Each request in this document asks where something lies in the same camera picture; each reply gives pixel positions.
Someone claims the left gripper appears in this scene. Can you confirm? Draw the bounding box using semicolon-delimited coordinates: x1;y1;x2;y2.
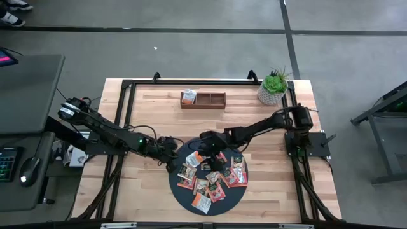
156;135;179;174

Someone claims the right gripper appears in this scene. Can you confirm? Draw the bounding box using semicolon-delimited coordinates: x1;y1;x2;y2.
198;130;230;172

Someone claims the white Tazo tea packet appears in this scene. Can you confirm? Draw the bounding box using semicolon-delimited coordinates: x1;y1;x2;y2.
191;191;212;214
181;88;197;105
185;150;206;169

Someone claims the round dark blue woven placemat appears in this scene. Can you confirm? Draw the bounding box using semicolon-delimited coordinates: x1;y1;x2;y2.
168;137;249;216

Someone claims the wooden three-compartment tray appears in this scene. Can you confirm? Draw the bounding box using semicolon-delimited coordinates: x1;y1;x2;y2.
180;91;227;110

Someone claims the white triangle-patterned plant pot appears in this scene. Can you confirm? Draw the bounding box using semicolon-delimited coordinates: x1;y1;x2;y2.
256;83;287;106

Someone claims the white cardboard box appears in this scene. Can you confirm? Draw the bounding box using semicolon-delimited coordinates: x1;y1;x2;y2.
62;144;89;169

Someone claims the green succulent plant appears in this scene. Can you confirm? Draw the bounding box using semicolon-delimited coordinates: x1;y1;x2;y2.
262;66;293;95

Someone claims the black computer mouse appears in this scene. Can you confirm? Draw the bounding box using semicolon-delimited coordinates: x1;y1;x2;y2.
18;156;41;188

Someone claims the dark grey side desk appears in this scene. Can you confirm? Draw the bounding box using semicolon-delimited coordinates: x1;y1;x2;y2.
0;53;66;212

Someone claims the black backlit keyboard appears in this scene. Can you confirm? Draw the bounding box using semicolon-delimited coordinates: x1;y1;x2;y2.
0;146;24;183

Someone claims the dark metal table stand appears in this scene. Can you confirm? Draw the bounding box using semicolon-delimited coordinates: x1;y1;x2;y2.
350;81;407;186

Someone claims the tablet screen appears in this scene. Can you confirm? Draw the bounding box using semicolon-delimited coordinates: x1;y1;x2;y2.
0;48;19;68

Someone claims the person's shoe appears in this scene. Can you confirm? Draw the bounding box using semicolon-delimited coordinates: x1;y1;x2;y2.
0;11;26;28
4;0;34;11

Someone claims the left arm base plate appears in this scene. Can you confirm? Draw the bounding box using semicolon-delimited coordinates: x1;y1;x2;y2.
85;130;128;156

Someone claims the silver aluminium bracket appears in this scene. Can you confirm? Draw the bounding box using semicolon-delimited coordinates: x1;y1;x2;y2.
100;222;138;229
279;223;315;229

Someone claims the black aluminium table frame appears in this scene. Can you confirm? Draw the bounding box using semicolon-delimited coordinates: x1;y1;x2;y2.
72;69;343;223

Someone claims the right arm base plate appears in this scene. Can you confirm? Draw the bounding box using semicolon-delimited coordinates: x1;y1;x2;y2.
284;131;331;158

